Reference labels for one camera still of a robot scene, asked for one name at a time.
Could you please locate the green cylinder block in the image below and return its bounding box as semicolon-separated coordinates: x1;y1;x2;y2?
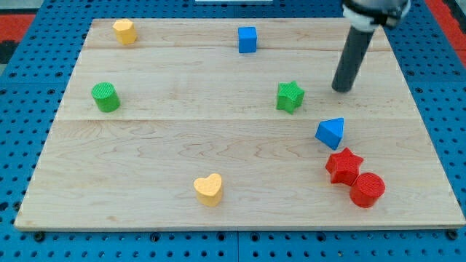
91;82;120;112

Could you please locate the red star block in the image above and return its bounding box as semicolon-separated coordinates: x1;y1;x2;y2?
325;148;364;186

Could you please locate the yellow hexagon block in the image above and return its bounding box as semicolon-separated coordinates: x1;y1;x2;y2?
112;18;138;45

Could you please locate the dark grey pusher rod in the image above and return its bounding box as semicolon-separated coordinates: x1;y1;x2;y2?
331;26;374;93

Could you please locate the wooden board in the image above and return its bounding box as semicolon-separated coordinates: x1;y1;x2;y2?
15;18;465;232

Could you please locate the yellow heart block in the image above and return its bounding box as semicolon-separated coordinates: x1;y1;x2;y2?
193;173;223;207

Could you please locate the blue triangle block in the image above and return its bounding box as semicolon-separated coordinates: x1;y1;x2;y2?
315;117;344;150

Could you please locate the red cylinder block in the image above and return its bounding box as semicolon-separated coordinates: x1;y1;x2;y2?
349;172;386;208

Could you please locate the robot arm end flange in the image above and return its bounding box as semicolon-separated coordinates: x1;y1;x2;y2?
341;0;411;33

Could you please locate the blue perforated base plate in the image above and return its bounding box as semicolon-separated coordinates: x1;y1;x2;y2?
1;0;465;261

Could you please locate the green star block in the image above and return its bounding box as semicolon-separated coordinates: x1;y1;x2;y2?
276;81;305;114

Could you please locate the blue cube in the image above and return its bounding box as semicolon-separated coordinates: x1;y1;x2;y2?
237;26;257;53

